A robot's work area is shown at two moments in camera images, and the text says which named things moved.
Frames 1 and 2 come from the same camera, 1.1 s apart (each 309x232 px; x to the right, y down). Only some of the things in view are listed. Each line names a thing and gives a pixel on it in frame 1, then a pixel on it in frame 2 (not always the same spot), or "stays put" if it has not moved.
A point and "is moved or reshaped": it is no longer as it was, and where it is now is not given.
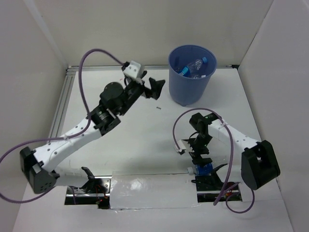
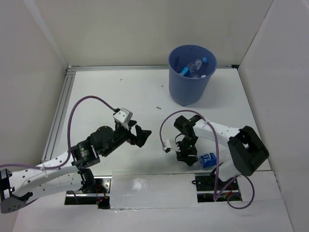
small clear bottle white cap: x=197 y=76 stays put
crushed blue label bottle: x=204 y=169 is moved or reshaped
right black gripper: x=196 y=154 to x=182 y=155
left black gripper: x=156 y=87 to x=142 y=135
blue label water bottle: x=193 y=66 stays put
